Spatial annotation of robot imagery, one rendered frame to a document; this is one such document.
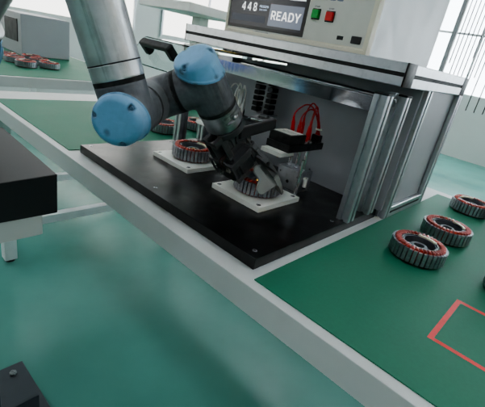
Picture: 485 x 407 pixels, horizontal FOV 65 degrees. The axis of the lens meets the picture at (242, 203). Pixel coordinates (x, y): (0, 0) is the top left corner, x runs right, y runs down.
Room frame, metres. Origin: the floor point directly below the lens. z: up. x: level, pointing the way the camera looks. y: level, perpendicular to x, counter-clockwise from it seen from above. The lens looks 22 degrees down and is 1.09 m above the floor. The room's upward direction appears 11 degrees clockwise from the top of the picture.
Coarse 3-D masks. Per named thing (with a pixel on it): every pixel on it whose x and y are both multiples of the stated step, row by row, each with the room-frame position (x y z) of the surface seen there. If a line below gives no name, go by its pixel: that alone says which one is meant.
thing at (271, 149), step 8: (280, 128) 0.92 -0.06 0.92; (272, 136) 0.89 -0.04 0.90; (280, 136) 0.88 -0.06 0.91; (288, 136) 0.87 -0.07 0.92; (296, 136) 0.88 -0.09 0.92; (304, 136) 0.90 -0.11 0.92; (272, 144) 0.89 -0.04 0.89; (280, 144) 0.88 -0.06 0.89; (288, 144) 0.86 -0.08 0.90; (296, 144) 0.88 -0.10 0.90; (304, 144) 0.91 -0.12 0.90; (312, 144) 0.93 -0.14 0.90; (320, 144) 0.96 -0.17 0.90; (272, 152) 0.86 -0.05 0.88; (280, 152) 0.86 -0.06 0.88; (288, 152) 0.86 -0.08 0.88; (296, 152) 0.88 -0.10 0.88; (296, 160) 0.95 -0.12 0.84; (304, 168) 0.94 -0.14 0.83
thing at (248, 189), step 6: (252, 168) 0.89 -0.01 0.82; (252, 174) 0.87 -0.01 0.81; (246, 180) 0.80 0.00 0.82; (252, 180) 0.80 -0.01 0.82; (234, 186) 0.83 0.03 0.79; (240, 186) 0.80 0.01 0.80; (246, 186) 0.80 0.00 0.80; (252, 186) 0.79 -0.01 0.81; (246, 192) 0.80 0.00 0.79; (252, 192) 0.79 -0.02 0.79; (270, 192) 0.80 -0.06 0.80; (276, 192) 0.81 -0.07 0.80
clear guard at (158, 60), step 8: (160, 40) 0.95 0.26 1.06; (168, 40) 0.97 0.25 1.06; (176, 48) 0.90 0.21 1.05; (184, 48) 0.89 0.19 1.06; (216, 48) 1.12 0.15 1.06; (144, 56) 0.92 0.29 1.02; (152, 56) 0.91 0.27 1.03; (160, 56) 0.90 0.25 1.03; (232, 56) 0.90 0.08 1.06; (240, 56) 0.92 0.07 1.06; (248, 56) 1.02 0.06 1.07; (144, 64) 0.90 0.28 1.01; (152, 64) 0.89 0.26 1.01; (160, 64) 0.87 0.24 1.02; (168, 64) 0.86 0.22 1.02; (280, 64) 1.03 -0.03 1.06
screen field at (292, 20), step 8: (272, 8) 1.05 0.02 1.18; (280, 8) 1.04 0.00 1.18; (288, 8) 1.02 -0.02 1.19; (296, 8) 1.01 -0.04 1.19; (304, 8) 0.99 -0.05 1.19; (272, 16) 1.05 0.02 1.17; (280, 16) 1.03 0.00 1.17; (288, 16) 1.02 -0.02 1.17; (296, 16) 1.00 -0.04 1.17; (272, 24) 1.05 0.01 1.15; (280, 24) 1.03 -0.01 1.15; (288, 24) 1.01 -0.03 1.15; (296, 24) 1.00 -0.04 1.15
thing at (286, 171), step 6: (282, 168) 0.95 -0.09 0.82; (288, 168) 0.94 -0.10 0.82; (294, 168) 0.95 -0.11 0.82; (282, 174) 0.95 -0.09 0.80; (288, 174) 0.94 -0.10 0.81; (294, 174) 0.93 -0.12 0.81; (306, 174) 0.93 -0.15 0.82; (282, 180) 0.95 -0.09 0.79; (288, 180) 0.94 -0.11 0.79; (294, 180) 0.93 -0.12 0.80; (300, 180) 0.92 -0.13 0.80; (282, 186) 0.95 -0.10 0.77; (288, 186) 0.93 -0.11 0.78; (294, 186) 0.92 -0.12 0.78; (300, 186) 0.92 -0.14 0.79
